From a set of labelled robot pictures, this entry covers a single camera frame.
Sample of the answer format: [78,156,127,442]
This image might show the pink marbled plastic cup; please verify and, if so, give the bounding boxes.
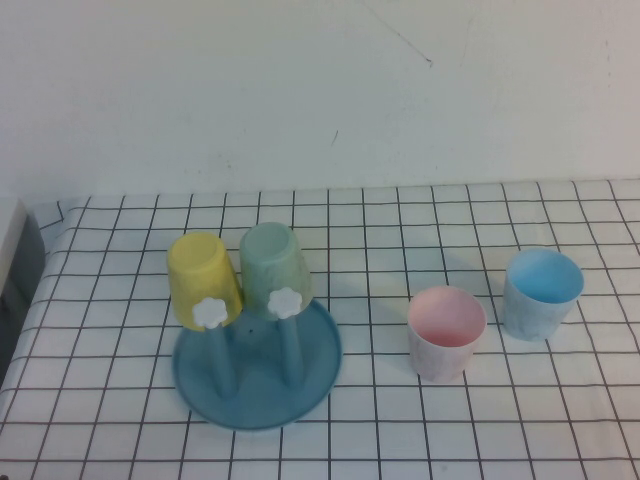
[406,285,488,384]

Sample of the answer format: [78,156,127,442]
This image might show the green marbled plastic cup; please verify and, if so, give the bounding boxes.
[238,222,314,321]

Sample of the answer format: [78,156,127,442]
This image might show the yellow plastic cup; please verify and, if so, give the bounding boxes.
[166,230,246,332]

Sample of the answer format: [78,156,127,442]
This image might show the blue cup stand with pegs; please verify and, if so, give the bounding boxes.
[172,287,345,432]

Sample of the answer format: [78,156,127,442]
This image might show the blue marbled plastic cup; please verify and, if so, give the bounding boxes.
[502,248,586,343]

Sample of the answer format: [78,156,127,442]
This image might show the white black-grid tablecloth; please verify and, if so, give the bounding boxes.
[0,179,640,480]

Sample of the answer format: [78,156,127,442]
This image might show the dark grey furniture piece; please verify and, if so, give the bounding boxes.
[0,213,49,374]

